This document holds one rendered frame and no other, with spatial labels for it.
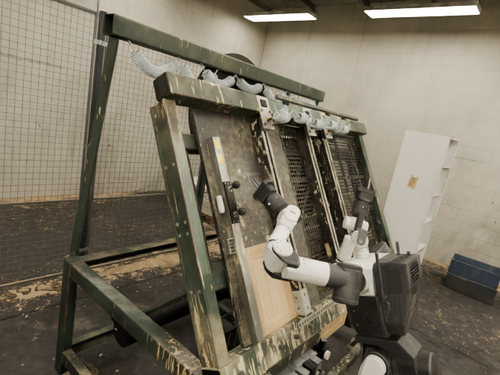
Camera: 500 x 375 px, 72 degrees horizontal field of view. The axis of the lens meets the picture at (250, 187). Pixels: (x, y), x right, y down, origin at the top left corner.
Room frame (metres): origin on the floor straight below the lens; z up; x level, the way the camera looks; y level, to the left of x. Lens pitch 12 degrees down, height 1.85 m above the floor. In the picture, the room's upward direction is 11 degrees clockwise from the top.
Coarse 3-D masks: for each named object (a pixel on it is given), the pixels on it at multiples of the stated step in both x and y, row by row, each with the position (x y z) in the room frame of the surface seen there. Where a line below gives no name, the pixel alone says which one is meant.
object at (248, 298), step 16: (208, 144) 1.65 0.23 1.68; (224, 160) 1.64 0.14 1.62; (224, 176) 1.59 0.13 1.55; (224, 192) 1.56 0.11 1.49; (240, 240) 1.51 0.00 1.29; (240, 256) 1.47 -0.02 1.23; (240, 272) 1.45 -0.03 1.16; (240, 288) 1.44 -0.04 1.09; (256, 304) 1.43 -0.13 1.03; (256, 320) 1.39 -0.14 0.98; (256, 336) 1.35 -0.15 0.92
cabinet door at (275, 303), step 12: (252, 252) 1.57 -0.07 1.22; (252, 264) 1.54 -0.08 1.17; (252, 276) 1.51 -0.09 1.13; (264, 276) 1.57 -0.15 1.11; (264, 288) 1.54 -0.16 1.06; (276, 288) 1.60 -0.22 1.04; (288, 288) 1.67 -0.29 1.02; (264, 300) 1.51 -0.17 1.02; (276, 300) 1.57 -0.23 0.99; (288, 300) 1.63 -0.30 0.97; (264, 312) 1.48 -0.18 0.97; (276, 312) 1.54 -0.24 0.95; (288, 312) 1.60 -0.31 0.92; (264, 324) 1.44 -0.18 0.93; (276, 324) 1.50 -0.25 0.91; (264, 336) 1.41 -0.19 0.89
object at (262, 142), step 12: (264, 108) 1.96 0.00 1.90; (252, 120) 1.97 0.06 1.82; (264, 120) 1.92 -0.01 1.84; (252, 132) 1.96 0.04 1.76; (264, 132) 1.96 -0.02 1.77; (264, 144) 1.90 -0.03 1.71; (264, 156) 1.89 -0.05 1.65; (264, 168) 1.88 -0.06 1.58; (276, 168) 1.90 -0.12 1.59; (276, 180) 1.87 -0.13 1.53; (276, 192) 1.82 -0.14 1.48; (288, 240) 1.74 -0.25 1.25; (300, 288) 1.66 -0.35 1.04; (300, 300) 1.65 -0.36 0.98; (300, 312) 1.64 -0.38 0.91
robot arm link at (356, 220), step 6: (354, 210) 1.76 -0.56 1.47; (360, 210) 1.75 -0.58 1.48; (354, 216) 1.76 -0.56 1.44; (360, 216) 1.72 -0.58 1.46; (366, 216) 1.75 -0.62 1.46; (348, 222) 1.74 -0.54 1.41; (354, 222) 1.74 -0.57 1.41; (360, 222) 1.71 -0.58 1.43; (348, 228) 1.75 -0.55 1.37; (354, 228) 1.71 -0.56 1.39
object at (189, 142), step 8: (184, 136) 1.60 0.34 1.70; (192, 136) 1.64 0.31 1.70; (184, 144) 1.58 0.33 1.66; (192, 144) 1.62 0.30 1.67; (288, 144) 2.31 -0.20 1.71; (192, 152) 1.65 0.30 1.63; (288, 152) 2.27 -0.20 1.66; (296, 152) 2.36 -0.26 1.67; (192, 176) 1.56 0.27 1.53; (352, 184) 3.03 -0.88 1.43; (200, 216) 1.51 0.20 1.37; (336, 232) 2.41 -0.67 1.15; (312, 240) 2.12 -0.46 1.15; (208, 256) 1.45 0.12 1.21; (216, 272) 1.42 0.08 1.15; (224, 272) 1.45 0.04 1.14; (216, 280) 1.40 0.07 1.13; (224, 280) 1.44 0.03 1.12; (216, 288) 1.38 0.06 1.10
